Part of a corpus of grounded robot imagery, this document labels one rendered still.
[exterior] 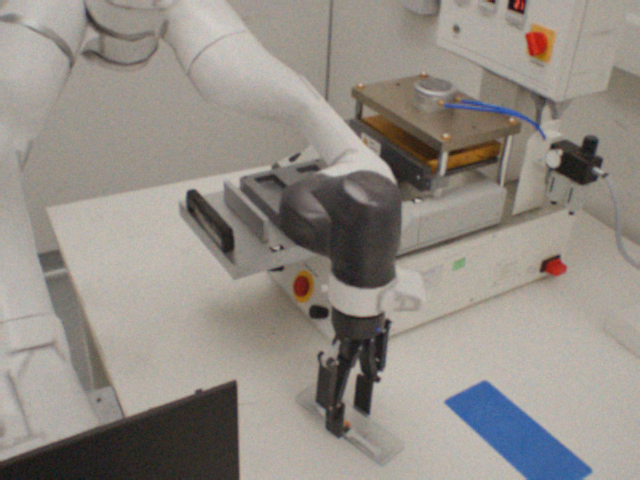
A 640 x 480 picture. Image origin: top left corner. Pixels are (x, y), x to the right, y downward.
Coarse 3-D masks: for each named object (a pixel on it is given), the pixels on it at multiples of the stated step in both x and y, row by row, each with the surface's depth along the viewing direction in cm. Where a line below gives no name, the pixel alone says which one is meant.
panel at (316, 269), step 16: (320, 256) 134; (272, 272) 144; (288, 272) 140; (304, 272) 137; (320, 272) 133; (288, 288) 140; (320, 288) 133; (304, 304) 136; (320, 304) 132; (320, 320) 132
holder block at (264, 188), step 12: (276, 168) 132; (288, 168) 132; (300, 168) 133; (312, 168) 135; (324, 168) 133; (240, 180) 129; (252, 180) 128; (264, 180) 130; (276, 180) 130; (288, 180) 128; (252, 192) 125; (264, 192) 124; (276, 192) 128; (264, 204) 122; (276, 204) 121; (276, 216) 119
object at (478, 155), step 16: (384, 128) 134; (400, 128) 134; (400, 144) 129; (416, 144) 129; (480, 144) 130; (496, 144) 130; (432, 160) 124; (448, 160) 125; (464, 160) 128; (480, 160) 130; (496, 160) 132
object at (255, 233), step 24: (216, 192) 129; (240, 192) 121; (192, 216) 121; (240, 216) 121; (264, 216) 115; (216, 240) 116; (240, 240) 116; (264, 240) 116; (288, 240) 117; (240, 264) 111; (264, 264) 113
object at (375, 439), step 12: (312, 384) 117; (300, 396) 115; (312, 396) 115; (312, 408) 113; (348, 408) 113; (348, 420) 111; (360, 420) 111; (372, 420) 111; (348, 432) 109; (360, 432) 109; (372, 432) 109; (384, 432) 110; (360, 444) 107; (372, 444) 107; (384, 444) 108; (396, 444) 108; (384, 456) 106
